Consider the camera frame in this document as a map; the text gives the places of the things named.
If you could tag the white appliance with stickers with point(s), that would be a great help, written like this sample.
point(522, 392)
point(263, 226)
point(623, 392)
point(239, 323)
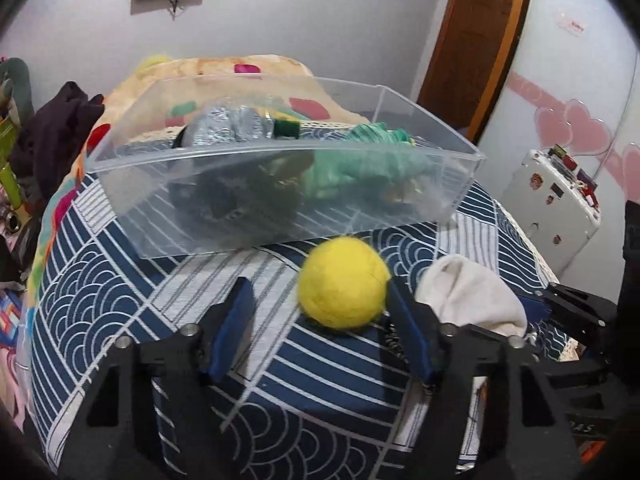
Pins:
point(550, 210)

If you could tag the grey cloth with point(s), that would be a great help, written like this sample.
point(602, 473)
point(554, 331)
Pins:
point(225, 122)

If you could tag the white sock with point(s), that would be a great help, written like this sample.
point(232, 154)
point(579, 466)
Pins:
point(465, 290)

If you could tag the dark clothes pile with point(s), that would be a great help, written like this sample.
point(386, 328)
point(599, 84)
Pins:
point(50, 130)

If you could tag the brown wooden door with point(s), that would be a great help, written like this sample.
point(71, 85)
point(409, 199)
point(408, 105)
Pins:
point(470, 45)

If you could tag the green knit cloth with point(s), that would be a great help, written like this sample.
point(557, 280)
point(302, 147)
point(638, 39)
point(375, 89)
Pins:
point(360, 165)

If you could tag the black knit cloth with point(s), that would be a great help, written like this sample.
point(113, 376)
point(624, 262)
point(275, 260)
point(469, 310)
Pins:
point(225, 195)

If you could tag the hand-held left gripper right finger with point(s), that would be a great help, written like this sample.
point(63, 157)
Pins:
point(411, 332)

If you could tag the grey-green plush toy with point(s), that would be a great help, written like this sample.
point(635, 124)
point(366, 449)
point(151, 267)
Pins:
point(15, 85)

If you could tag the white wardrobe with pink hearts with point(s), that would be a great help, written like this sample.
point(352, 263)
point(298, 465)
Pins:
point(575, 70)

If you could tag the colourful spotted blanket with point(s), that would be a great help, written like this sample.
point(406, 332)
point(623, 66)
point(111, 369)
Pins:
point(220, 67)

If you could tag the blue wave-patterned cloth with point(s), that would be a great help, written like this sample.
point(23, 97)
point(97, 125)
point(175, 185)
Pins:
point(310, 400)

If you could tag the yellow felt ball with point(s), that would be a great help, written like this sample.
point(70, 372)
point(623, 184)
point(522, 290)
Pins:
point(344, 282)

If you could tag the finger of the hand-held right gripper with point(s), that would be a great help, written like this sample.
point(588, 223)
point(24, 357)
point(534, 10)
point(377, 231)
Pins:
point(560, 377)
point(580, 310)

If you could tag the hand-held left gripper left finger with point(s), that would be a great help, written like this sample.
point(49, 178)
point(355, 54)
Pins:
point(234, 330)

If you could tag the green box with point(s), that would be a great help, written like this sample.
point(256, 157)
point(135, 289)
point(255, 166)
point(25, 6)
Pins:
point(7, 160)

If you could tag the dark green roll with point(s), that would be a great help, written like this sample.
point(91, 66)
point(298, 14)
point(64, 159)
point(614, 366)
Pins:
point(286, 129)

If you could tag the clear plastic bin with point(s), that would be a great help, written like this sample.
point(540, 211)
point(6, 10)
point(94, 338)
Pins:
point(280, 220)

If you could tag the yellow plush toy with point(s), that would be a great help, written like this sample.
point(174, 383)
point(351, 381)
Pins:
point(152, 60)

